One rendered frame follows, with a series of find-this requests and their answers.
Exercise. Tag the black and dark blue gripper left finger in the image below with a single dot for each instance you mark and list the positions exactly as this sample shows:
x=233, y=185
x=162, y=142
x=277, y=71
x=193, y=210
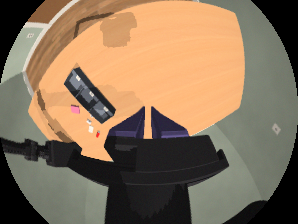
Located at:
x=133, y=126

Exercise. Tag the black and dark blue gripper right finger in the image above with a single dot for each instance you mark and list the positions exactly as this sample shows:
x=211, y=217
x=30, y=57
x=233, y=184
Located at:
x=164, y=127

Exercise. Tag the dark grey rack of bins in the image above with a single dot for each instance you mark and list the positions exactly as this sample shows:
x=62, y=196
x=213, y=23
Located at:
x=100, y=114

